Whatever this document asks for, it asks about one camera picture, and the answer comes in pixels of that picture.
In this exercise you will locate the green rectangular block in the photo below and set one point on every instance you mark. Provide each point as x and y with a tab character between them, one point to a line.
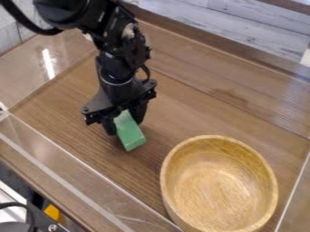
128	131

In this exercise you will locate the clear acrylic tray wall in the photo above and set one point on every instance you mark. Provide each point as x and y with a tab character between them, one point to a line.
72	202

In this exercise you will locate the brown wooden bowl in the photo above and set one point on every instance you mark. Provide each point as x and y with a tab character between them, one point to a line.
219	187

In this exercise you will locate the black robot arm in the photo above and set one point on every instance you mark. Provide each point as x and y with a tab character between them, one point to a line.
123	52

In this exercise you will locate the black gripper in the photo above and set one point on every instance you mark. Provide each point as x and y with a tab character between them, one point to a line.
120	92

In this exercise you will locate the yellow tag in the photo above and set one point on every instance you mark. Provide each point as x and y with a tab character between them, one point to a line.
52	212

